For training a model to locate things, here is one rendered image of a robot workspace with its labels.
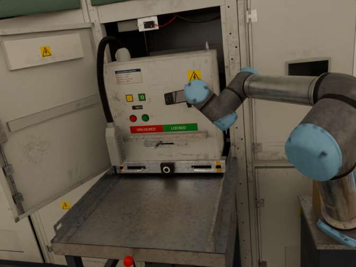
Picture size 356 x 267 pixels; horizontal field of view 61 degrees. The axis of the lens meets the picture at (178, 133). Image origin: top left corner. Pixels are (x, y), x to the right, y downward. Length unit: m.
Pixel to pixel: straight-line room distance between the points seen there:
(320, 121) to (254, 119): 0.82
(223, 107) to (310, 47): 0.58
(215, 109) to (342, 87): 0.39
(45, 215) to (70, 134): 0.82
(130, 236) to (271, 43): 0.96
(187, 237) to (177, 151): 0.47
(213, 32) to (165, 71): 0.97
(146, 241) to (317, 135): 0.67
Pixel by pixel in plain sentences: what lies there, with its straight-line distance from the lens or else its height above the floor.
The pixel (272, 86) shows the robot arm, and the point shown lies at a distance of 0.88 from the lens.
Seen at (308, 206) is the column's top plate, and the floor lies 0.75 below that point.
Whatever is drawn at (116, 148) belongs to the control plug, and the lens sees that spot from 1.36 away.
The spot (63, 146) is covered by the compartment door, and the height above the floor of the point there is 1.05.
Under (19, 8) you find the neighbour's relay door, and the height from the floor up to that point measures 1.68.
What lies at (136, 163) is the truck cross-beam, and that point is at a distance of 1.47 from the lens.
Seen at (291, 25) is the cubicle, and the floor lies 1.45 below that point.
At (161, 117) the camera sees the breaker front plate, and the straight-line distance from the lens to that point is 1.35.
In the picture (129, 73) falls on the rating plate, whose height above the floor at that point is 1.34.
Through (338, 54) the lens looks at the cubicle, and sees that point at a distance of 1.44.
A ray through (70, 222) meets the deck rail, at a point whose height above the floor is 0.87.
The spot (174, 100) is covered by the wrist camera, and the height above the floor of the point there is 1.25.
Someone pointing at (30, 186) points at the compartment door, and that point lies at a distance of 1.46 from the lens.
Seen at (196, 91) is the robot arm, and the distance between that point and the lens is 0.93.
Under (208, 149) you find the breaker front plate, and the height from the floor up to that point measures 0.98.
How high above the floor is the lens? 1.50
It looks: 19 degrees down
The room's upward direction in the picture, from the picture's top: 8 degrees counter-clockwise
